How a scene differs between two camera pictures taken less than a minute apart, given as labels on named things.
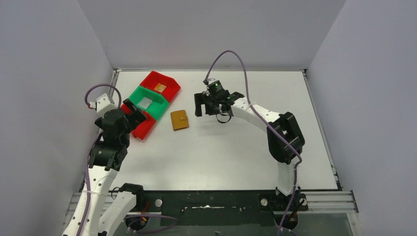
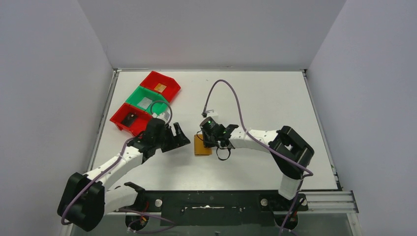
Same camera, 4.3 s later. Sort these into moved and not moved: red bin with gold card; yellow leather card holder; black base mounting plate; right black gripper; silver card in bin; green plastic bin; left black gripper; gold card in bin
Moved: right black gripper; yellow leather card holder; left black gripper
Not moved: red bin with gold card; silver card in bin; gold card in bin; green plastic bin; black base mounting plate
